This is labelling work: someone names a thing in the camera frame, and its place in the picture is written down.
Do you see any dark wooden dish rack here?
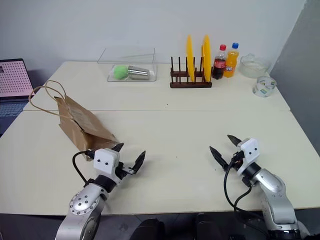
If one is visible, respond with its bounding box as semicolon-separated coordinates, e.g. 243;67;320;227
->
169;56;213;89

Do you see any stainless steel cup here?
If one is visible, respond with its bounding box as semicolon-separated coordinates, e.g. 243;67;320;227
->
127;65;151;80

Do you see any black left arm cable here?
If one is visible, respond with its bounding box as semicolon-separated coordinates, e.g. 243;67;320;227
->
72;149;96;186

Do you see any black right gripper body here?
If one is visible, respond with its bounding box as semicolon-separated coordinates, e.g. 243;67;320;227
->
224;149;245;173

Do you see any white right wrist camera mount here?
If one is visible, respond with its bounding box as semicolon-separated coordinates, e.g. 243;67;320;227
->
236;137;260;176

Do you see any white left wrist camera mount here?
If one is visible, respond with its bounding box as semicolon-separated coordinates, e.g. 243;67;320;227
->
93;148;121;175

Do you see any yellow plate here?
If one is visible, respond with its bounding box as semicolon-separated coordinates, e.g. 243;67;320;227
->
185;34;196;83
201;34;213;82

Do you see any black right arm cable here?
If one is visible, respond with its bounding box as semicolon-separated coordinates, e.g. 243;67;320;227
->
223;154;270;237

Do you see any clear plastic box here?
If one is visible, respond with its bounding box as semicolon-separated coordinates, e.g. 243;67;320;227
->
97;47;159;83

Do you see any dark rounded shape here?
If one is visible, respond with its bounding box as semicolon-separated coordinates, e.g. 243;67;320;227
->
135;217;166;240

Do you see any brown paper bag with handles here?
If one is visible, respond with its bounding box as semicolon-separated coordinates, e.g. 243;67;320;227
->
28;79;120;162

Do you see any orange soda bottle blue cap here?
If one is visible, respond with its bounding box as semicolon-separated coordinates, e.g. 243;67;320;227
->
223;42;240;79

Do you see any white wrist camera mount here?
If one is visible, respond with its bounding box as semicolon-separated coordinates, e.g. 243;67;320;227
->
236;137;260;176
93;148;121;175

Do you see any laptop with pink screen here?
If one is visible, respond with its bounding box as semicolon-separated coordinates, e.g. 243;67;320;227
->
0;58;35;138

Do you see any clear glass bowl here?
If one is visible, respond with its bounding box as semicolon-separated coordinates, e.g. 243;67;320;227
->
239;52;272;79

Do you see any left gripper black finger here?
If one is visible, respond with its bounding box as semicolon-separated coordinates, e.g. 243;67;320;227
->
131;150;147;175
110;142;125;153

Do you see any grey partition panel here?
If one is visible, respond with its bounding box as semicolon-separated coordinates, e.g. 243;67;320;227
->
269;0;320;156

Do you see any cola bottle red cap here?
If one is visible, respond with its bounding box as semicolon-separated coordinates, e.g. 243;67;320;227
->
211;44;228;81

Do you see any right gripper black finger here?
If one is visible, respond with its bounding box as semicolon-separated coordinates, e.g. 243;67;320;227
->
226;134;242;147
209;146;230;172

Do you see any green fuzzy ball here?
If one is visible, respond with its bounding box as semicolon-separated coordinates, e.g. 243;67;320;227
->
112;65;130;81

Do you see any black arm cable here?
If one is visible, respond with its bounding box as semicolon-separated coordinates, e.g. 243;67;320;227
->
223;154;270;237
72;149;96;186

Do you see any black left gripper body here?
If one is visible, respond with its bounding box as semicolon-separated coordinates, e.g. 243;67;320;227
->
114;161;135;181

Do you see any clear tape roll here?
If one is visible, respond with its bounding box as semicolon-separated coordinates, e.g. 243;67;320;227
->
251;75;278;97

